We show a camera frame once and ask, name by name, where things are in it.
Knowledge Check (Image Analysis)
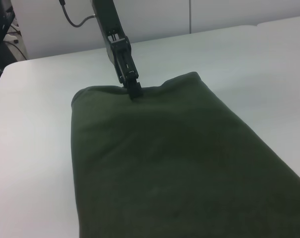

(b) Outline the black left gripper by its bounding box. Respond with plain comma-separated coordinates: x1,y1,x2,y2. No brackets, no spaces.
91,0,142,100

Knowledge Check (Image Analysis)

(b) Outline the dark green FREE t-shirt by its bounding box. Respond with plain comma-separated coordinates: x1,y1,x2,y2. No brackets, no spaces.
70,71,300,238

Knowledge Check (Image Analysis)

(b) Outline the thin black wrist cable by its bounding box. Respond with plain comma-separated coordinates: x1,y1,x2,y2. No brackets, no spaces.
59,0,97,27

